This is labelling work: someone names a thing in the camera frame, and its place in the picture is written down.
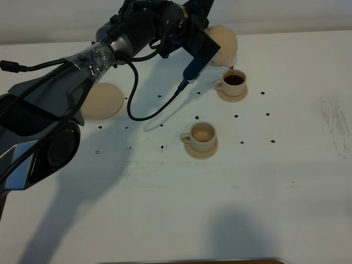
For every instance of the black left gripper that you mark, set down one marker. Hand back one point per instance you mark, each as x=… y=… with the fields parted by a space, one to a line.
x=180 y=21

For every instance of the beige teapot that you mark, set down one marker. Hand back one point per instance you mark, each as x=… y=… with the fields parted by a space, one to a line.
x=228 y=43

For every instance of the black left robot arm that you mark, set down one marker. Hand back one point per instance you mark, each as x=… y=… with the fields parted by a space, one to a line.
x=41 y=118

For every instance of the beige teapot saucer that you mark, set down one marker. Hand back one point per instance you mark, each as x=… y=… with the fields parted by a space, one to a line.
x=103 y=101

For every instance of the beige far teacup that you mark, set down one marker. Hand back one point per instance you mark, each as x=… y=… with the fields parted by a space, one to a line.
x=232 y=83

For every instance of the beige teacup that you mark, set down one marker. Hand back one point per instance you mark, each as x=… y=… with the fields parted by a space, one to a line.
x=201 y=137
x=232 y=83

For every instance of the beige far saucer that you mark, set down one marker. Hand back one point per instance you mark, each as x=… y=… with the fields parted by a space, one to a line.
x=232 y=99

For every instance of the beige near teacup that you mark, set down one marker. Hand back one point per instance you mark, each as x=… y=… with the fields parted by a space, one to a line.
x=201 y=137

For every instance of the beige near saucer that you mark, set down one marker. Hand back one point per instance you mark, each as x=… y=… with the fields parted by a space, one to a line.
x=201 y=155

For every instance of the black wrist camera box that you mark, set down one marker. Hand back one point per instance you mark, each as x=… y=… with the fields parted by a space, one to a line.
x=203 y=49

